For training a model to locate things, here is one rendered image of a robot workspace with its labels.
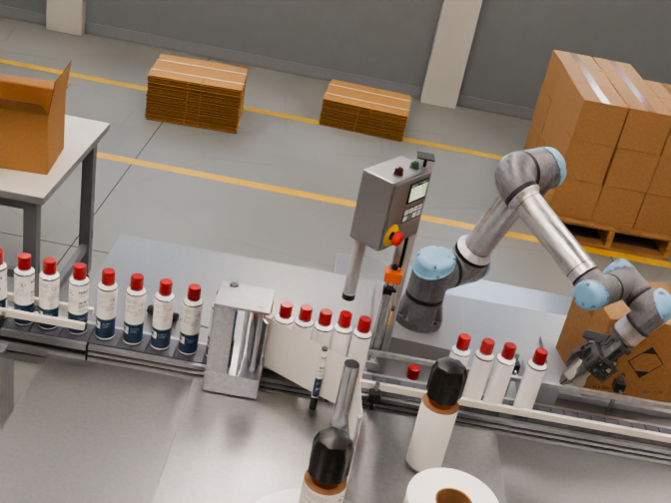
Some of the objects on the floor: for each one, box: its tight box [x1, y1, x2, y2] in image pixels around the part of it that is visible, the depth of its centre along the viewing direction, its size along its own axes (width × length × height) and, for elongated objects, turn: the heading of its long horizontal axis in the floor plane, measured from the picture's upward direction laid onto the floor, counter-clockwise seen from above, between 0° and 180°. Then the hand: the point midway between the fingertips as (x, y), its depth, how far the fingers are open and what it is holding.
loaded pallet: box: [522, 50, 671, 260], centre depth 584 cm, size 120×83×89 cm
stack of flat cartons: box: [145, 54, 249, 134], centre depth 624 cm, size 64×53×31 cm
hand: (563, 378), depth 235 cm, fingers closed
